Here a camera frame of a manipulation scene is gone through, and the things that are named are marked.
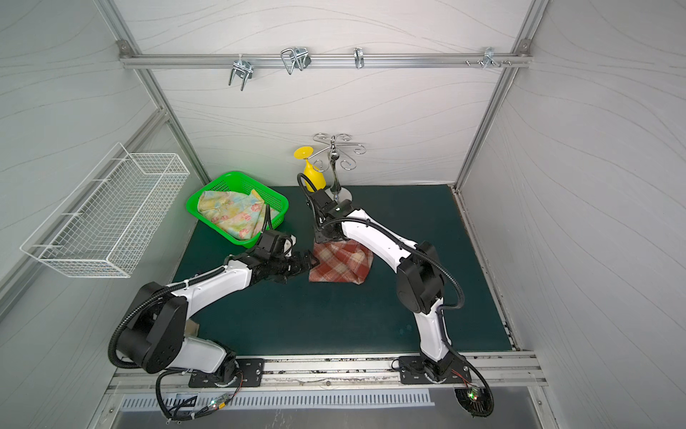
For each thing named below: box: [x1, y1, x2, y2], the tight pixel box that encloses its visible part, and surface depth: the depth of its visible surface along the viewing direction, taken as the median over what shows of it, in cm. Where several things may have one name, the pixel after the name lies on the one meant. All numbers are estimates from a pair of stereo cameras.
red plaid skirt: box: [309, 239, 374, 286], surface depth 92 cm
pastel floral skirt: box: [197, 189, 280, 240], surface depth 110 cm
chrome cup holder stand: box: [307, 132, 367, 203], surface depth 99 cm
